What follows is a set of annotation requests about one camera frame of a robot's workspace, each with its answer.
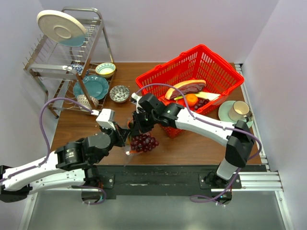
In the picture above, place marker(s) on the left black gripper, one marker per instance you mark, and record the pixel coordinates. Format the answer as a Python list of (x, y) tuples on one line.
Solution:
[(121, 134)]

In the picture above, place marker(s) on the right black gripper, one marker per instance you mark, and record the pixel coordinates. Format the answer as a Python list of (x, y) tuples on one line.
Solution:
[(138, 127)]

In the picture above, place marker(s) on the clear zip top bag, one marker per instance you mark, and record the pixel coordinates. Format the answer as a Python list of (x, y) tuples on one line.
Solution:
[(129, 154)]

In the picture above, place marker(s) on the purple grape bunch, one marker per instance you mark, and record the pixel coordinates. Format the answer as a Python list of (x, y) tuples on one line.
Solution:
[(143, 143), (200, 103)]

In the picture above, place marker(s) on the orange fruit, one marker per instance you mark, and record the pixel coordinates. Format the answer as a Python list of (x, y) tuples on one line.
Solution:
[(192, 99)]

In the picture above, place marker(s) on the red plastic shopping basket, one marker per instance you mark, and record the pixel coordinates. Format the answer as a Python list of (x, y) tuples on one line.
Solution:
[(198, 63)]

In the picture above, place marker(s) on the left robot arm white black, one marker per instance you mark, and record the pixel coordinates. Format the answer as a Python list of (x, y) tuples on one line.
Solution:
[(69, 165)]

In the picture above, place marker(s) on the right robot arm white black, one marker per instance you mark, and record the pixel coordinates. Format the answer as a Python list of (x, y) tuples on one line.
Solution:
[(236, 138)]

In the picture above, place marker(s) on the black white patterned bowl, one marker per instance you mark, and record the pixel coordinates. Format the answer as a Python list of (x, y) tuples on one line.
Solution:
[(119, 94)]

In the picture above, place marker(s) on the teal scalloped plate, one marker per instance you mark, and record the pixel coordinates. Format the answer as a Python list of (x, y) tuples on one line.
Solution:
[(96, 86)]

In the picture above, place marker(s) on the patterned bowl in rack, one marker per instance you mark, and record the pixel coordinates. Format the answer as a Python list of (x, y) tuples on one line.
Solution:
[(81, 99)]

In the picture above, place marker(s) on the yellow rimmed teal bowl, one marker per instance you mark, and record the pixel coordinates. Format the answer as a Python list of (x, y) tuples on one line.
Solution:
[(105, 70)]

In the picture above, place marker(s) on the white green leek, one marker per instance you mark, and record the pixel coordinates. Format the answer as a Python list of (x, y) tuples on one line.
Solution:
[(202, 95)]

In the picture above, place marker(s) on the metal dish rack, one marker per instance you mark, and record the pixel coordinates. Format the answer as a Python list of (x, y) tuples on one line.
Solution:
[(50, 62)]

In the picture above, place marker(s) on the mint green saucer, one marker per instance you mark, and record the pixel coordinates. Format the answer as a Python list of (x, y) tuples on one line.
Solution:
[(223, 113)]

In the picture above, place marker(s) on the blue patterned dish in rack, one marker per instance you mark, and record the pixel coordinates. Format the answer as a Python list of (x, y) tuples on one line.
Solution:
[(78, 67)]

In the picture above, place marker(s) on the cream enamel mug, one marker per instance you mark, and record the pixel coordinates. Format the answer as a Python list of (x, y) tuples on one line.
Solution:
[(240, 111)]

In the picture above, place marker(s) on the large white blue plate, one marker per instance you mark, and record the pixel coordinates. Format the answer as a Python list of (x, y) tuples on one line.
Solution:
[(61, 28)]

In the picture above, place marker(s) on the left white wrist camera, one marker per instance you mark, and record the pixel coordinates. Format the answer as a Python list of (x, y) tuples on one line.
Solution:
[(105, 118)]

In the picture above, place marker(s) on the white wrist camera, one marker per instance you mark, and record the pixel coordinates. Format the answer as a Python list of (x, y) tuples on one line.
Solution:
[(135, 100), (105, 118)]

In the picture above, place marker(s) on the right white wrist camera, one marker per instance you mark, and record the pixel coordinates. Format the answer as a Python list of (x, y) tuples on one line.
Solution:
[(135, 100)]

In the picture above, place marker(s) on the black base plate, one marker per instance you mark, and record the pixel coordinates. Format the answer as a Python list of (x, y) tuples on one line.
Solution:
[(154, 180)]

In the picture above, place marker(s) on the aluminium frame rail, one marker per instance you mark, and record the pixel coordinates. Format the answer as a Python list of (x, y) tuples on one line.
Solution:
[(279, 193)]

